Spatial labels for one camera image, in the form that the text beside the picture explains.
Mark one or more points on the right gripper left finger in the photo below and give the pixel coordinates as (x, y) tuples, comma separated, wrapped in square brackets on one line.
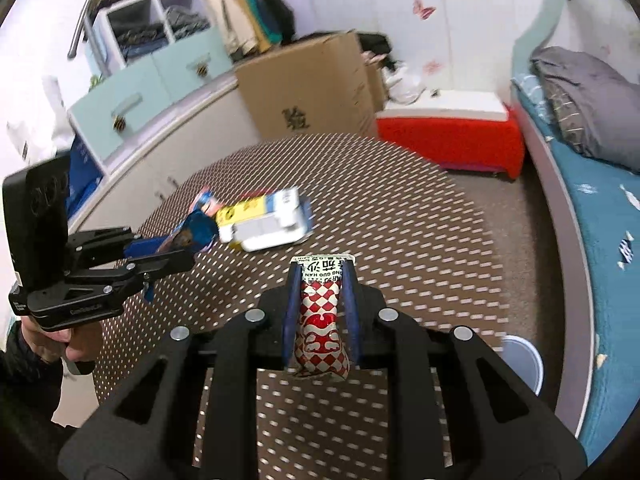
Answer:
[(187, 410)]

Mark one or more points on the teal quilted bed mattress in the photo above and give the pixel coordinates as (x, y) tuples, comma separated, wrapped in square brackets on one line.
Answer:
[(596, 227)]

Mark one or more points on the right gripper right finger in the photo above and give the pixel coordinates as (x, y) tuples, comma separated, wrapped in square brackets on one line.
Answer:
[(456, 410)]

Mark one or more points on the white shelf cabinet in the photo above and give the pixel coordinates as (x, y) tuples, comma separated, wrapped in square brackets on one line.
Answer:
[(168, 106)]

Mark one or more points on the white plastic bag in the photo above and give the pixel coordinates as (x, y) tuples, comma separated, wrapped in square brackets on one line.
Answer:
[(403, 85)]

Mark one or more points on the red white checkered wrapper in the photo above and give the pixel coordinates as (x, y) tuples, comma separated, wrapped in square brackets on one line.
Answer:
[(318, 345)]

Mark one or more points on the blue snack wrapper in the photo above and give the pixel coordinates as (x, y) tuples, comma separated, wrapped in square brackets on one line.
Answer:
[(185, 232)]

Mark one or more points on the grey folded duvet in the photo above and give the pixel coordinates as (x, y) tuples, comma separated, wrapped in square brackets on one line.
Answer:
[(595, 107)]

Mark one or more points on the large cardboard box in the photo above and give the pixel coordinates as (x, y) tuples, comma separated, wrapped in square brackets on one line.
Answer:
[(318, 85)]

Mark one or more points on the hanging beige green clothes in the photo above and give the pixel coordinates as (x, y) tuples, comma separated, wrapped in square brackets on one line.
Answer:
[(252, 27)]

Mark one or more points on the yellow white carton trash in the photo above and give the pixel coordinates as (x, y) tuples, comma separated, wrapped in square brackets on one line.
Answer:
[(266, 221)]

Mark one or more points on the person's left hand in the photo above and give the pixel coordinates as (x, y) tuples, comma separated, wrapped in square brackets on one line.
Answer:
[(78, 344)]

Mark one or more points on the red storage bench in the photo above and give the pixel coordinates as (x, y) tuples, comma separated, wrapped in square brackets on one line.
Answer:
[(472, 131)]

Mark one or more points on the brown dotted tablecloth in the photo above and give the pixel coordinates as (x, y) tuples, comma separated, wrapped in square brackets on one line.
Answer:
[(411, 233)]

